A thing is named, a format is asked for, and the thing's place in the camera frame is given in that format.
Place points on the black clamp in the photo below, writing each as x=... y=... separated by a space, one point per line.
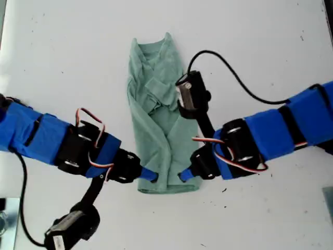
x=2 y=205

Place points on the green t-shirt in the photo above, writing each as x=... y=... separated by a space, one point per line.
x=156 y=145

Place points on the black camera stalk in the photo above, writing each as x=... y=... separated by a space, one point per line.
x=205 y=126
x=93 y=191

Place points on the black camera box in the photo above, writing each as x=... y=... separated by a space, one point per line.
x=199 y=88
x=72 y=224

